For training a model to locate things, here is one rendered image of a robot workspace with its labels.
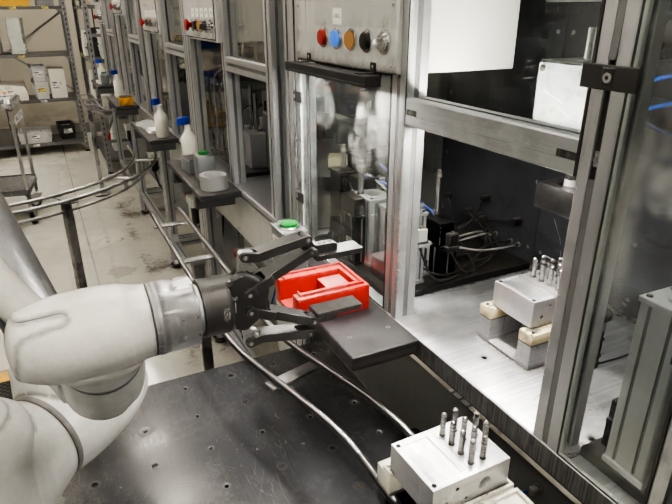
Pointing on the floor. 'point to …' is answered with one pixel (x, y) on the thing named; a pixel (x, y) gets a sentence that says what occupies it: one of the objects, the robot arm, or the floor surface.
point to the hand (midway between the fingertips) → (341, 278)
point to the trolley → (22, 184)
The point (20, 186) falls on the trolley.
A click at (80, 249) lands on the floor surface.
